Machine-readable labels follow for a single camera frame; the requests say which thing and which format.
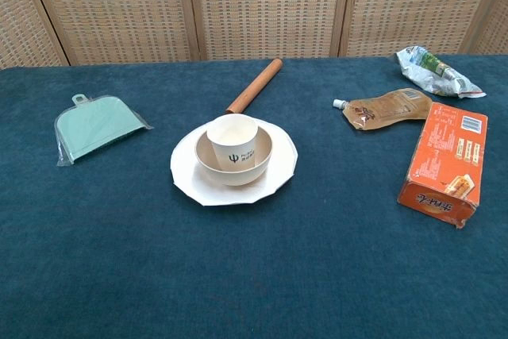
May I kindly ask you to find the green dustpan in plastic bag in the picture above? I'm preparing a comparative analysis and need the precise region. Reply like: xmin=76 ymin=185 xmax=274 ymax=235
xmin=55 ymin=93 xmax=154 ymax=168

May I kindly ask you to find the brown spouted drink pouch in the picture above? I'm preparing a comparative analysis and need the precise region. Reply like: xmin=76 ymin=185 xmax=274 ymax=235
xmin=333 ymin=87 xmax=434 ymax=133

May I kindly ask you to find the white paper cup blue logo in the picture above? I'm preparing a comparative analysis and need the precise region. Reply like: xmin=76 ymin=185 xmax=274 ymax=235
xmin=206 ymin=114 xmax=260 ymax=171

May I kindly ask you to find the crumpled white green snack bag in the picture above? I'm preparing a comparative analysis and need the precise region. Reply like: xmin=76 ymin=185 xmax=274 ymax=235
xmin=394 ymin=46 xmax=487 ymax=99

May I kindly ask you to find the white paper plate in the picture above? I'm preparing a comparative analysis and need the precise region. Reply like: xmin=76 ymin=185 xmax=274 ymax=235
xmin=170 ymin=117 xmax=299 ymax=207

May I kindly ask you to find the beige bowl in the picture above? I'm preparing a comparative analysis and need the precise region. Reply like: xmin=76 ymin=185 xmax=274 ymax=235
xmin=194 ymin=122 xmax=274 ymax=187

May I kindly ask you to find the woven folding screen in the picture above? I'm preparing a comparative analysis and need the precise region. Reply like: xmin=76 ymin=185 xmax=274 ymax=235
xmin=0 ymin=0 xmax=508 ymax=70

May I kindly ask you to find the blue table cloth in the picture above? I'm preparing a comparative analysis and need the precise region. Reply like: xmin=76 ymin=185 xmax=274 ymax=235
xmin=0 ymin=52 xmax=508 ymax=339

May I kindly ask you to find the wooden rolling pin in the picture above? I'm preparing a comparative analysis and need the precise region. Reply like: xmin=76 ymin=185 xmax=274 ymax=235
xmin=225 ymin=58 xmax=283 ymax=116

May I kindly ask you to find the orange cardboard box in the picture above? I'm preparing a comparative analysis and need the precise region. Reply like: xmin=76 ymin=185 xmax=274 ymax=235
xmin=397 ymin=102 xmax=489 ymax=229

